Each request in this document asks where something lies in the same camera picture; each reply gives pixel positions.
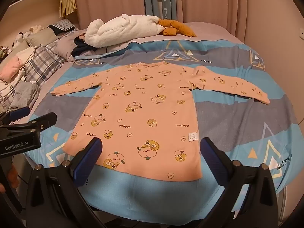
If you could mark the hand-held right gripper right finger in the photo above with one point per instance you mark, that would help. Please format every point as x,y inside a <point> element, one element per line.
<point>213,162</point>

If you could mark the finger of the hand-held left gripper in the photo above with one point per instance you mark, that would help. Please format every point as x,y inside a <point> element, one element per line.
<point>20,112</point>
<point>44,122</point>

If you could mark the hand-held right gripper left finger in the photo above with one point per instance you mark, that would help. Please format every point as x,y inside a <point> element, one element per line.
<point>88,162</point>

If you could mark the pink cartoon print shirt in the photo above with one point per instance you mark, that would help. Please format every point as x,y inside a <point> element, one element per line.
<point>147,123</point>

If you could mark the person's left hand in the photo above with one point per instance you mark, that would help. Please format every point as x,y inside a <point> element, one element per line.
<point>12,173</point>

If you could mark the grey garment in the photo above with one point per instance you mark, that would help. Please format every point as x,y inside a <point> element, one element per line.
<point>23,96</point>

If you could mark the pink folded cloth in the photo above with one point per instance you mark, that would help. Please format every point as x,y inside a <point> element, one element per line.
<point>10,68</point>

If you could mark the blue patterned duvet cover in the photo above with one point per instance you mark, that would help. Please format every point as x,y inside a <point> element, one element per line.
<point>237,123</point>

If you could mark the plaid pillow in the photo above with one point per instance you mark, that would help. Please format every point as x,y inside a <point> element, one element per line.
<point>41,59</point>

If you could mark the small plush toys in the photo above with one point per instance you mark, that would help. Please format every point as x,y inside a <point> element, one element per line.
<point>26,34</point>

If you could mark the olive green pillow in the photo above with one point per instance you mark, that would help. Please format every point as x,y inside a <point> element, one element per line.
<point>40,36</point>

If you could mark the mauve pillow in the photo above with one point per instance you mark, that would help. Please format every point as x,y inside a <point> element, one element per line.
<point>66,45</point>

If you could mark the dark navy garment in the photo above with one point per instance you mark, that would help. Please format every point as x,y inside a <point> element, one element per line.
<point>82,46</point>

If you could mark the yellow fringed hanging cloth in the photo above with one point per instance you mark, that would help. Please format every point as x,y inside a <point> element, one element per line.
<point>67,3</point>

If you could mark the white fleece garment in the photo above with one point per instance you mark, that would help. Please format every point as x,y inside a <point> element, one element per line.
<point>123,28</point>

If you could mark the lavender bed sheet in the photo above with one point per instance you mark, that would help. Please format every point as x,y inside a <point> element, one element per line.
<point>213,32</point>

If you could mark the pink curtain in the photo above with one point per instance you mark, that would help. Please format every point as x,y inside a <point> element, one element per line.
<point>109,0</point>

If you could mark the brown plush toy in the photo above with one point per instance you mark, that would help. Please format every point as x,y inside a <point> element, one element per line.
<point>177,27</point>

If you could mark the blue lettered curtain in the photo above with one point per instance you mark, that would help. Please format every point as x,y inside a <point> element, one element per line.
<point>163,0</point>

